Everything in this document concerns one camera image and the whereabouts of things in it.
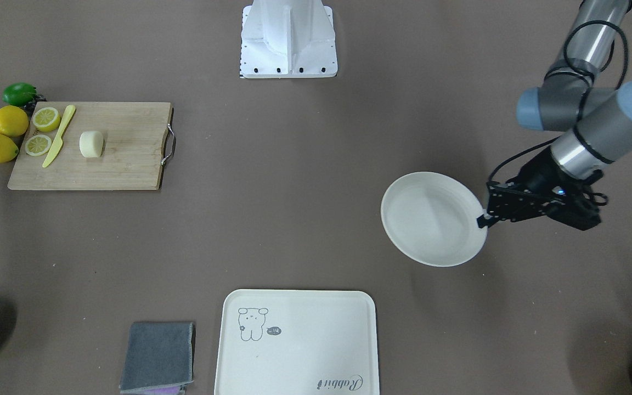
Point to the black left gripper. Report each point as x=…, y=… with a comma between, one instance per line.
x=534, y=171

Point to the cream round plate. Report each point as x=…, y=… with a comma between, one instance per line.
x=432, y=219

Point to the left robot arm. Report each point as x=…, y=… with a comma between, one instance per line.
x=585, y=97

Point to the cream rabbit tray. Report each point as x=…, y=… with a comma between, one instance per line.
x=298, y=342

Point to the wooden cutting board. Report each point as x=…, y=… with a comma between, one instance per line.
x=135, y=135

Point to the grey folded cloth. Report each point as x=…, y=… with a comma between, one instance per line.
x=159, y=358

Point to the yellow plastic knife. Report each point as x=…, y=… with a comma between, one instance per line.
x=57, y=142

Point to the upper lemon half slice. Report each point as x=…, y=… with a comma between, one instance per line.
x=46, y=119

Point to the lemon half slice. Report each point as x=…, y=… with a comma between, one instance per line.
x=46, y=119
x=37, y=145

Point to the lower lemon half slice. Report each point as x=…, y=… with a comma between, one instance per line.
x=37, y=145

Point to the green lime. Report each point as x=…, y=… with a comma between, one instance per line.
x=19, y=94

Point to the upper whole lemon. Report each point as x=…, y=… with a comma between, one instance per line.
x=14, y=121

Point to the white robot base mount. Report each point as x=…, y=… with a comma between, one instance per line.
x=288, y=39

